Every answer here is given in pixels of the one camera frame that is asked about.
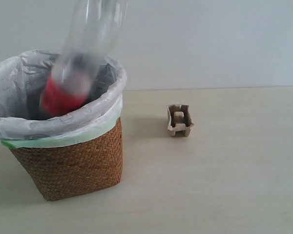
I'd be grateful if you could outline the red label cola bottle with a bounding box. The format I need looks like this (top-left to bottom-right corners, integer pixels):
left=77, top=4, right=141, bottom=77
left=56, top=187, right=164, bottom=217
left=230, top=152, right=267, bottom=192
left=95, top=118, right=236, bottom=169
left=40, top=0, right=128, bottom=117

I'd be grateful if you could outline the woven wicker waste basket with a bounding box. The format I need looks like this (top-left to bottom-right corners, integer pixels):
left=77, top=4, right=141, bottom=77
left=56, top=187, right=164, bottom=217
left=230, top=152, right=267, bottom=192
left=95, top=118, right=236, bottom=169
left=11, top=119, right=123, bottom=201

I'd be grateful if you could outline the white plastic bin liner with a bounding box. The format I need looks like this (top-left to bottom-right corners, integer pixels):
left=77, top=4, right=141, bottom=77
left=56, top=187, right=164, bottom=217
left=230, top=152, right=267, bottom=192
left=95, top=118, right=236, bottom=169
left=0, top=50, right=127, bottom=149

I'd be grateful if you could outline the brown cardboard pulp tray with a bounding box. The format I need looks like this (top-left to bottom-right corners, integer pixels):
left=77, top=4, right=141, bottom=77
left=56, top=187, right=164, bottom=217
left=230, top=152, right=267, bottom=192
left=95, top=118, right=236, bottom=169
left=167, top=104, right=194, bottom=137

